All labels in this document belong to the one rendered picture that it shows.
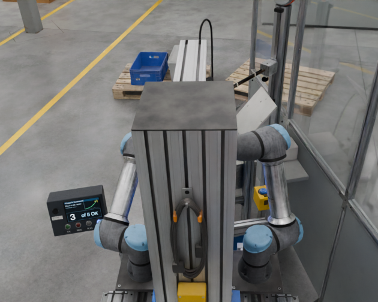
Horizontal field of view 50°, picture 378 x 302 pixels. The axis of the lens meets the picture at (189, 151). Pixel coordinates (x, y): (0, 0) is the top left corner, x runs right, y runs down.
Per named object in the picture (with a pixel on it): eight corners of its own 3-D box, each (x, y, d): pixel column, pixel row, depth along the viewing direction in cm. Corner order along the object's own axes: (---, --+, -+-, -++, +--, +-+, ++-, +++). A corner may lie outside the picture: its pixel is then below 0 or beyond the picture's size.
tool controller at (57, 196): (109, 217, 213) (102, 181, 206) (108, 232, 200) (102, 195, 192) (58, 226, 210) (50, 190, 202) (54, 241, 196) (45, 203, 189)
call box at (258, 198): (280, 196, 229) (282, 181, 223) (287, 208, 221) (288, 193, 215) (252, 201, 227) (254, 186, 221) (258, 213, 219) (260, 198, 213)
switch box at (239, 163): (255, 186, 289) (257, 161, 276) (234, 189, 287) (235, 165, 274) (251, 178, 296) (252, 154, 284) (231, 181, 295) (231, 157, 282)
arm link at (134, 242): (148, 268, 172) (144, 246, 164) (120, 259, 176) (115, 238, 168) (159, 247, 181) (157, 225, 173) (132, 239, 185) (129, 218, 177)
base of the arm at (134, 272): (158, 282, 178) (156, 268, 172) (124, 281, 179) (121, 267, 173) (162, 254, 190) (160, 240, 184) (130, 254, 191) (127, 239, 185)
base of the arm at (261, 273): (273, 284, 175) (276, 269, 169) (238, 283, 176) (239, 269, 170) (270, 256, 187) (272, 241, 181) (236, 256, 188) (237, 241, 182)
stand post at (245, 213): (244, 246, 325) (251, 123, 257) (248, 254, 318) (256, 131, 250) (239, 247, 325) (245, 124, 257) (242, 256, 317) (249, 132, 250)
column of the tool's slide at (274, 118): (261, 216, 351) (280, 2, 245) (268, 221, 346) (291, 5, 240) (257, 220, 347) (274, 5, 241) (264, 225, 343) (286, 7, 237)
